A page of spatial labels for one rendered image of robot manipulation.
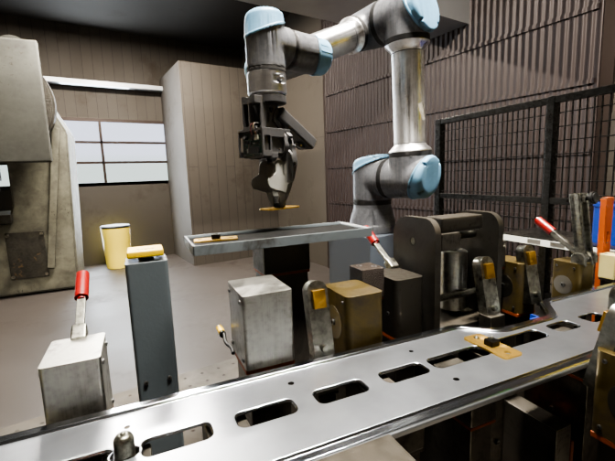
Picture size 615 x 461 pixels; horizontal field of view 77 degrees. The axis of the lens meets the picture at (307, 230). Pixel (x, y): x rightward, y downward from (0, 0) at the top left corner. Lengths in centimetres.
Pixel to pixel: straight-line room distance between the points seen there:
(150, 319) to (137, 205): 614
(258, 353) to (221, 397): 9
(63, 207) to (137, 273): 464
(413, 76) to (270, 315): 75
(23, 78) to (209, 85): 224
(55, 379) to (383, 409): 40
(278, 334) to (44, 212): 490
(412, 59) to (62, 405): 101
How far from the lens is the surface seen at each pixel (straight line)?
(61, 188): 535
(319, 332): 64
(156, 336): 77
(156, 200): 692
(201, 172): 588
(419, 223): 79
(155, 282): 74
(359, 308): 66
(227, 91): 617
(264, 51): 77
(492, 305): 87
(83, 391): 60
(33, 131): 509
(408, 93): 109
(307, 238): 75
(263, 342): 60
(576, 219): 111
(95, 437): 54
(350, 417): 50
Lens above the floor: 128
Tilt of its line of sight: 8 degrees down
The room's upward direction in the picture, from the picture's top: 2 degrees counter-clockwise
